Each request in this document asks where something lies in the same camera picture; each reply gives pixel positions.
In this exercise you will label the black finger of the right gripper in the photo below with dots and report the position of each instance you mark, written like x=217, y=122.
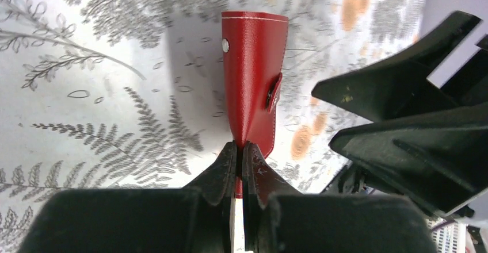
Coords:
x=438, y=160
x=398, y=86

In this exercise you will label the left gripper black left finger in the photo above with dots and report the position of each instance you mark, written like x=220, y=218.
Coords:
x=212, y=225

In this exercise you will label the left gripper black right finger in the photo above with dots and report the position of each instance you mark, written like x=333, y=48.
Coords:
x=259, y=182

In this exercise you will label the red leather card holder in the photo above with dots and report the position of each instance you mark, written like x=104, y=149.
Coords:
x=253, y=46

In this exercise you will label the floral patterned table mat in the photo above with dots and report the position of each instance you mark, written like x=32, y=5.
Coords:
x=130, y=93

